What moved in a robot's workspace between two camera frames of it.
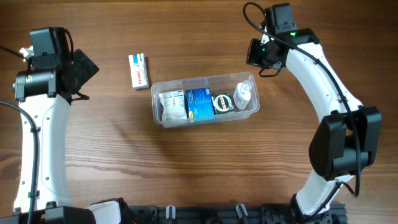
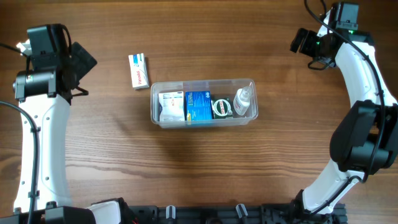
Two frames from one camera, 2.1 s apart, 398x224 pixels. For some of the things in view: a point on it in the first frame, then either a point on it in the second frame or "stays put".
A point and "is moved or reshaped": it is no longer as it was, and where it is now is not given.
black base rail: [255, 214] stays put
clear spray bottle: [242, 94] is moved or reshaped
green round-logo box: [223, 103] is moved or reshaped
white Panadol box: [139, 71] stays put
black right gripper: [252, 57] -> [305, 48]
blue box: [199, 105] stays put
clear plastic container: [204, 99] stays put
